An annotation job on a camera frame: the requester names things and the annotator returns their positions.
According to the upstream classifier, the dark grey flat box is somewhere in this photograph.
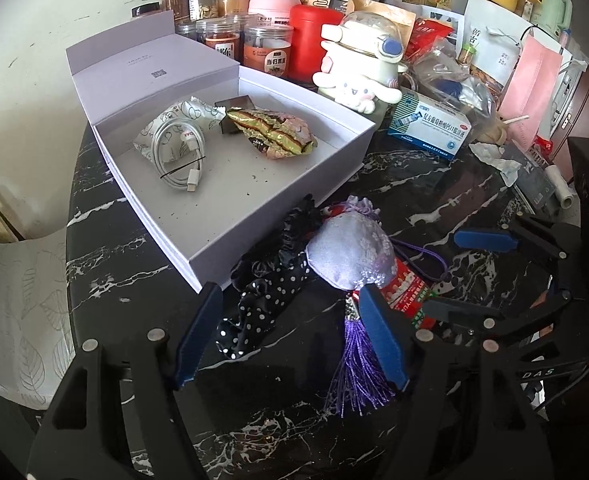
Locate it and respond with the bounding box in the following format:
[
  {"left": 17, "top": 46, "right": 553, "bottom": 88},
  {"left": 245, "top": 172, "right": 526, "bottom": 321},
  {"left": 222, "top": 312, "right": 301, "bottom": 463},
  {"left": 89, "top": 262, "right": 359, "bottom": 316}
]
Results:
[{"left": 505, "top": 142, "right": 563, "bottom": 213}]

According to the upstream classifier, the small clear jar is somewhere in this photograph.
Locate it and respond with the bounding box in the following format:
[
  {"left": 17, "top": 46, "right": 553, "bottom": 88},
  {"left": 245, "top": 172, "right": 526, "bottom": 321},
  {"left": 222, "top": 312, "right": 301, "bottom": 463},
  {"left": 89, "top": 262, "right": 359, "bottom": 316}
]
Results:
[{"left": 174, "top": 20, "right": 208, "bottom": 41}]

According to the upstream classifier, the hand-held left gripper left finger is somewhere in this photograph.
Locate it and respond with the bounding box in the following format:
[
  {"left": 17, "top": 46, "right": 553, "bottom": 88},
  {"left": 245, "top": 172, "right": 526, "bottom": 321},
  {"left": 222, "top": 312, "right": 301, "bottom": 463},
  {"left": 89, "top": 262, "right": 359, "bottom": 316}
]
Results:
[{"left": 27, "top": 284, "right": 224, "bottom": 480}]

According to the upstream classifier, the white cartoon print snack packet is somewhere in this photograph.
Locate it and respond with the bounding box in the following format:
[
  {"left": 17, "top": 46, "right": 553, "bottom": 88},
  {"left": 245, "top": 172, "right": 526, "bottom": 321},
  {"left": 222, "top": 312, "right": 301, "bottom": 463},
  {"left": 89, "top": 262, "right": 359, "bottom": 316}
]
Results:
[{"left": 133, "top": 96, "right": 228, "bottom": 163}]

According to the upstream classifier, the pink paper bag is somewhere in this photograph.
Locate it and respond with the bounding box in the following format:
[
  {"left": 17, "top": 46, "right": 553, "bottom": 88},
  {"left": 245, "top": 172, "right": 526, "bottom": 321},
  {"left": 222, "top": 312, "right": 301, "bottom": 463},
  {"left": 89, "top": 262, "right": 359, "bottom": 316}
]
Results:
[{"left": 497, "top": 35, "right": 564, "bottom": 143}]

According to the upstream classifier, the red snack bag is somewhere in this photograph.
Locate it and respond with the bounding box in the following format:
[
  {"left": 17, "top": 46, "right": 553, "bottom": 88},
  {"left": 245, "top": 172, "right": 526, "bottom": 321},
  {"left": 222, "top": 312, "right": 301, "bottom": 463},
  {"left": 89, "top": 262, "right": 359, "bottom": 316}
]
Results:
[{"left": 405, "top": 17, "right": 455, "bottom": 61}]

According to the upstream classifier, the pink canister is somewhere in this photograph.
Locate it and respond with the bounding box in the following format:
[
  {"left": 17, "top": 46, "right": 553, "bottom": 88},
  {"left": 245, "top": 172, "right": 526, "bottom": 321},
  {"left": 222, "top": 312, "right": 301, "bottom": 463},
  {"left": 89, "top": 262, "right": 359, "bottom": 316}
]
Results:
[{"left": 248, "top": 0, "right": 295, "bottom": 28}]

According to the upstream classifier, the black polka dot scrunchie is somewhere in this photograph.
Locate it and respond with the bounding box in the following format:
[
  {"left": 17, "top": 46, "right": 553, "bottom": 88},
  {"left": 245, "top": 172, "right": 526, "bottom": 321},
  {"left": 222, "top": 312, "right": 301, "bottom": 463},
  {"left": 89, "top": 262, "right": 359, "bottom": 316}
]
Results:
[{"left": 217, "top": 252, "right": 315, "bottom": 361}]

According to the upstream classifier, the leaf patterned chair cover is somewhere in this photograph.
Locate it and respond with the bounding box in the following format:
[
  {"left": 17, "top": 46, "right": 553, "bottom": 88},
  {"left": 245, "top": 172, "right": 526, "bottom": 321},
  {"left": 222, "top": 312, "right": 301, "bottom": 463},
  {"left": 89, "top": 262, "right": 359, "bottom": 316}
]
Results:
[{"left": 0, "top": 225, "right": 78, "bottom": 406}]

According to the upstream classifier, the lavender gift box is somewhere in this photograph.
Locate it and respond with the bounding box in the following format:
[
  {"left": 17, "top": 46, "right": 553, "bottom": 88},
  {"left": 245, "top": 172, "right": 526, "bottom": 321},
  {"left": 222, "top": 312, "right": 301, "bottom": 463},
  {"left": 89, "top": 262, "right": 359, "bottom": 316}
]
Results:
[{"left": 65, "top": 9, "right": 378, "bottom": 295}]

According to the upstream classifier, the light green kettle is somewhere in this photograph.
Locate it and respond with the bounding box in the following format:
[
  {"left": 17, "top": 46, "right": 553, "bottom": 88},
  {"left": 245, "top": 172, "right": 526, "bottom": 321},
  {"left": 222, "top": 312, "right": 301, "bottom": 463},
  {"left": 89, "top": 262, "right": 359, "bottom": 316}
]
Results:
[{"left": 529, "top": 0, "right": 574, "bottom": 36}]

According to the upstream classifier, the crumpled white tissue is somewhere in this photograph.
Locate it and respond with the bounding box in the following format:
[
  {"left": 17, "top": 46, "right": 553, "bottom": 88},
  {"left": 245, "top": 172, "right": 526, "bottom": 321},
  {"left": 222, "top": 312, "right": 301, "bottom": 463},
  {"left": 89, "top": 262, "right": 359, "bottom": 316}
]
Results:
[{"left": 469, "top": 141, "right": 521, "bottom": 188}]

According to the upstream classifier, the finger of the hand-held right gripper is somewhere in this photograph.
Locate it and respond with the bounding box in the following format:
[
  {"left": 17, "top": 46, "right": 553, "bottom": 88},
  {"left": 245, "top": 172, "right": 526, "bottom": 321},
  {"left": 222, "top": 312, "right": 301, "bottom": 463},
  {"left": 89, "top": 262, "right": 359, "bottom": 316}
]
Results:
[
  {"left": 423, "top": 285, "right": 573, "bottom": 346},
  {"left": 453, "top": 216, "right": 575, "bottom": 261}
]

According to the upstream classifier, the white plastic wrap roll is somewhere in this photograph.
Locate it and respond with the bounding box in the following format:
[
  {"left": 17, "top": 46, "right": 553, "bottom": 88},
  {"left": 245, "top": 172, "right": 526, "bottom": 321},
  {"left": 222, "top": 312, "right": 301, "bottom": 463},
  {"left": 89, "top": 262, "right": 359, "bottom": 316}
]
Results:
[{"left": 545, "top": 165, "right": 575, "bottom": 210}]

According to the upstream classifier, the clear plastic bag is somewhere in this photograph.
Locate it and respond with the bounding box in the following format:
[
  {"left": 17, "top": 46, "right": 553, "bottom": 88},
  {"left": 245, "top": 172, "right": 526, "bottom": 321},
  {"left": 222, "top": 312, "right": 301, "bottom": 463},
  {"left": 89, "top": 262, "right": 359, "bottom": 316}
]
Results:
[{"left": 407, "top": 45, "right": 498, "bottom": 131}]

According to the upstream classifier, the blue white medicine box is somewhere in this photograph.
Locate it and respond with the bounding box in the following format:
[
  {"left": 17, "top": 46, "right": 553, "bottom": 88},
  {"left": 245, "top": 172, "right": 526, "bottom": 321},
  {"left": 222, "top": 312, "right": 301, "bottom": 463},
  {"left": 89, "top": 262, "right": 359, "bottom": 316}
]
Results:
[{"left": 387, "top": 91, "right": 473, "bottom": 161}]

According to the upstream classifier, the white charging cable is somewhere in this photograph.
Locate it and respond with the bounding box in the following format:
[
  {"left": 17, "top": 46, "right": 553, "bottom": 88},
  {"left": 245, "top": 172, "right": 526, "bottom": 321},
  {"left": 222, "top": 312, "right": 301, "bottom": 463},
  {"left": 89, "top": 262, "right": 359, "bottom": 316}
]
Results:
[{"left": 147, "top": 115, "right": 210, "bottom": 193}]

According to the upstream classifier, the clear jar with orange label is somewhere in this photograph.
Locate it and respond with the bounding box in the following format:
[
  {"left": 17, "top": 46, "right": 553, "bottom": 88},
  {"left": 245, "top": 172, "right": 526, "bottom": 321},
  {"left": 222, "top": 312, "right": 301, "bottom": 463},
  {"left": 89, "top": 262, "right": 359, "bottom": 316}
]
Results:
[{"left": 243, "top": 24, "right": 294, "bottom": 81}]

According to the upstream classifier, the small red packet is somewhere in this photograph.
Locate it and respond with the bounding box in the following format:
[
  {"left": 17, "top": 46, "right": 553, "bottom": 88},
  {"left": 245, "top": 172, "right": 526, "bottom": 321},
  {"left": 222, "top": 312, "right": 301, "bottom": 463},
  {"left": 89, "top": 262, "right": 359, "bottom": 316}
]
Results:
[{"left": 532, "top": 135, "right": 555, "bottom": 161}]

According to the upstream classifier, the kraft paper pouch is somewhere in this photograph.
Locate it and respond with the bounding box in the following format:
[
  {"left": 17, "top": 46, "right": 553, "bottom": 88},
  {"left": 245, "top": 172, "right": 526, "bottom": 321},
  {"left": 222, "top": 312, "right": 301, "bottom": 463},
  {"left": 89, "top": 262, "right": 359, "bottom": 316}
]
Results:
[{"left": 346, "top": 0, "right": 418, "bottom": 43}]

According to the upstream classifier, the white cartoon dog cup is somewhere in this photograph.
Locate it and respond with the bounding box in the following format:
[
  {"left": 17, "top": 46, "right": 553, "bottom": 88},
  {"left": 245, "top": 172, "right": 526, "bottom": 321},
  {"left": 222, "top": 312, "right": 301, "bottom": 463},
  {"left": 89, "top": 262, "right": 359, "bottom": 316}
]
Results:
[{"left": 313, "top": 10, "right": 409, "bottom": 121}]

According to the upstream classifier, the purple tasselled sachet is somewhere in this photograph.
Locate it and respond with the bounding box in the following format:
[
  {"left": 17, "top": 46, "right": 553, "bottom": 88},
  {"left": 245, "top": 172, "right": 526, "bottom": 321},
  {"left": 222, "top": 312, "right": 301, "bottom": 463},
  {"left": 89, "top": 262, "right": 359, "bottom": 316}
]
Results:
[{"left": 305, "top": 196, "right": 449, "bottom": 418}]

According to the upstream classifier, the gold green snack packet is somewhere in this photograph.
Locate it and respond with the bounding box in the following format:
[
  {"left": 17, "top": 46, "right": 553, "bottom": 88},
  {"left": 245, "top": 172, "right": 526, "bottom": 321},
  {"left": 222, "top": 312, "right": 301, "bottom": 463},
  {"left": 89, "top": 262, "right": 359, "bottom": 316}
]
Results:
[{"left": 224, "top": 106, "right": 319, "bottom": 161}]

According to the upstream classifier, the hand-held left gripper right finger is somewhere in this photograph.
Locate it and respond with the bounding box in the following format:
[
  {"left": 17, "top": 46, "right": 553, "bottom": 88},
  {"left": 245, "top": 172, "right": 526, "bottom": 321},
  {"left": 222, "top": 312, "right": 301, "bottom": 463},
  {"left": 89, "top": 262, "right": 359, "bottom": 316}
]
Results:
[{"left": 359, "top": 286, "right": 550, "bottom": 480}]

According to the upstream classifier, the clear jar with red contents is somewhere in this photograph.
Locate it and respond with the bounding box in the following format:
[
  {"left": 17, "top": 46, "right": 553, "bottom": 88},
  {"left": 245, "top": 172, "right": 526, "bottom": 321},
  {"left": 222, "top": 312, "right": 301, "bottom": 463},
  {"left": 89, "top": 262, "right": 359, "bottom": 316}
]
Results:
[{"left": 205, "top": 17, "right": 242, "bottom": 63}]

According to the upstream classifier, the small dark box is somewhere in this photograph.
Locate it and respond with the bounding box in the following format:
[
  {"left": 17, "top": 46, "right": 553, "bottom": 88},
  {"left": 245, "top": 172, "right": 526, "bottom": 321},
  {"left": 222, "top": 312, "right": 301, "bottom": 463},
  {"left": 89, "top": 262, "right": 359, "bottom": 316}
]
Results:
[{"left": 214, "top": 94, "right": 255, "bottom": 136}]

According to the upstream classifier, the jar of nuts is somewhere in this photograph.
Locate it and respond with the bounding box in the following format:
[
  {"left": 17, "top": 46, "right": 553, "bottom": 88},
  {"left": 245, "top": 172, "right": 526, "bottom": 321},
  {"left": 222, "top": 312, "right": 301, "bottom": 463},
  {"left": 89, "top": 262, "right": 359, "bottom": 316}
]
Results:
[{"left": 188, "top": 0, "right": 220, "bottom": 21}]

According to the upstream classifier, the red canister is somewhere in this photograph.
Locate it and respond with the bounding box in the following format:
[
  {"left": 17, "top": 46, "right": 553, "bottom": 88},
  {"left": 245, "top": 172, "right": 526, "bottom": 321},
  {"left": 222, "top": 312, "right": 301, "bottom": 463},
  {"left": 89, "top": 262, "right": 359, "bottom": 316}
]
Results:
[{"left": 288, "top": 4, "right": 345, "bottom": 83}]

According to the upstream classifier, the white paper bag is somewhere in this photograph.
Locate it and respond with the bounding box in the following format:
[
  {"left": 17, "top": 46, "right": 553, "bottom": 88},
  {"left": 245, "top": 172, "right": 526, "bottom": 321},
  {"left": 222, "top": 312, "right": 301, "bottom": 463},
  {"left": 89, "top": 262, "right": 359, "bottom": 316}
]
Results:
[{"left": 462, "top": 0, "right": 573, "bottom": 83}]

